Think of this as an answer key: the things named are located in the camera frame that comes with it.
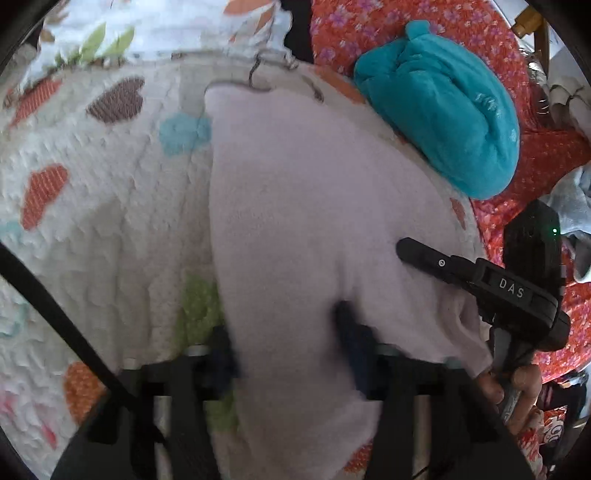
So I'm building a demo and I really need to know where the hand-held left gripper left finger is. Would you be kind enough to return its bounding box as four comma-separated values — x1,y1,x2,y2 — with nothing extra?
51,325,242,480

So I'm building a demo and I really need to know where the beige cloth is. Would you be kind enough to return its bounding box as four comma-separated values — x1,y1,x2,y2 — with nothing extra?
544,76,591,136

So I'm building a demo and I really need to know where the wooden chair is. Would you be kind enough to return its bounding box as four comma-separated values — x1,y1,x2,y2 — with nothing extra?
510,0,552,75

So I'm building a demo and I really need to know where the pale pink fleece garment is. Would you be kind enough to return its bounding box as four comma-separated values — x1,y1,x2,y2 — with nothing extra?
203,85,493,480

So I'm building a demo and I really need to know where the black cable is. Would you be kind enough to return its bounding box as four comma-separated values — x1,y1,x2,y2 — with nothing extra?
0,242,134,402

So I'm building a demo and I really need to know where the teal fleece cloth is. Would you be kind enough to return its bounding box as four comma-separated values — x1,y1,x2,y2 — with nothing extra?
353,21,521,200

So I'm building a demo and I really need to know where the white heart print blanket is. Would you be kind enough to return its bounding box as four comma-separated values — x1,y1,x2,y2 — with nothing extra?
0,60,481,480

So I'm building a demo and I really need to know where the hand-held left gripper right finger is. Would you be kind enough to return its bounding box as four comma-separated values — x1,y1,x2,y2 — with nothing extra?
333,300,523,480

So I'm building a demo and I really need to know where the person's right hand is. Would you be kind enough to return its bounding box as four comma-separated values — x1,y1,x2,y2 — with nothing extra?
475,364,544,437

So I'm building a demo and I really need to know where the white leaf print sheet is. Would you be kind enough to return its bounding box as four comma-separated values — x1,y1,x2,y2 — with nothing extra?
28,0,294,65

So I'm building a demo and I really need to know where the red floral quilt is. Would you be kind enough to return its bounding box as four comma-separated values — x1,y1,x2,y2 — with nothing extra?
309,0,591,480

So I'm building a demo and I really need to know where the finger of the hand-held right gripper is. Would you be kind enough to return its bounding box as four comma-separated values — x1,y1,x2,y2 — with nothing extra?
396,237,481,291

